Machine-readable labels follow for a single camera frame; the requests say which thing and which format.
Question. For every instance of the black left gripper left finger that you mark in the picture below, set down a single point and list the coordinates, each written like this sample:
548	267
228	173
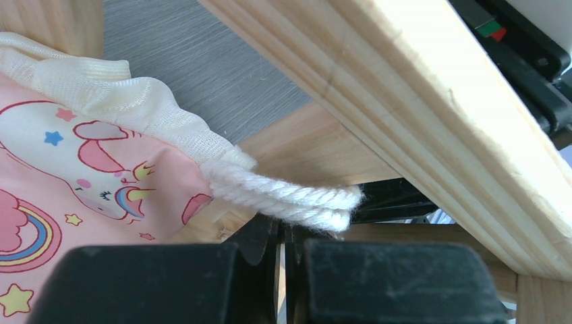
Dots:
230	282

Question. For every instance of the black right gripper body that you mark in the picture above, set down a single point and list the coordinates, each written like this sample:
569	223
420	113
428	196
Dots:
538	69

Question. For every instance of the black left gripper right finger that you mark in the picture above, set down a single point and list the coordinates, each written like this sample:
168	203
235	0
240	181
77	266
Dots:
334	281

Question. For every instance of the wooden slatted pet bed frame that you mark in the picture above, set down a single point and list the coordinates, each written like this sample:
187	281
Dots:
401	88

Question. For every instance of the pink unicorn print cushion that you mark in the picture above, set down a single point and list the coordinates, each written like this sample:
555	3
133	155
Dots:
91	155

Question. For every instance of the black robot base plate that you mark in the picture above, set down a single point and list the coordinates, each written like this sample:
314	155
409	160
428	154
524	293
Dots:
391	200

